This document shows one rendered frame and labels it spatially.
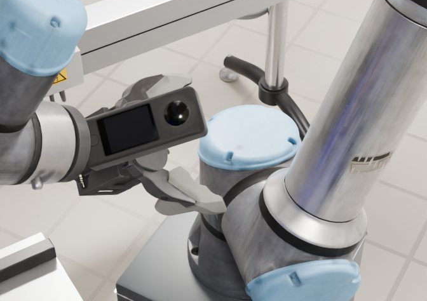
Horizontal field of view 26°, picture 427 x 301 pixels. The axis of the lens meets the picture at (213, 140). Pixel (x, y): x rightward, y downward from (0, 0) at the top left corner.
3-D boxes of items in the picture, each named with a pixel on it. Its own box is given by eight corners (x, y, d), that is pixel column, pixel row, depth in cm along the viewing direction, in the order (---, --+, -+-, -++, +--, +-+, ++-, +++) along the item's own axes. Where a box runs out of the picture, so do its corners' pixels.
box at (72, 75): (32, 102, 193) (27, 69, 186) (23, 89, 196) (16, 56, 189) (85, 83, 197) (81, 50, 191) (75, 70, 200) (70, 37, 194)
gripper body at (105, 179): (106, 128, 97) (13, 124, 88) (162, 97, 92) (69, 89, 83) (122, 197, 95) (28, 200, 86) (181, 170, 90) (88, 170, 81)
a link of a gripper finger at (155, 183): (190, 183, 94) (129, 135, 90) (203, 178, 93) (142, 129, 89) (181, 220, 91) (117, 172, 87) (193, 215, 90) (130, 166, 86)
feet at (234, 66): (312, 182, 238) (316, 144, 228) (212, 74, 269) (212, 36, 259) (337, 171, 241) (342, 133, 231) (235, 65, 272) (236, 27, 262)
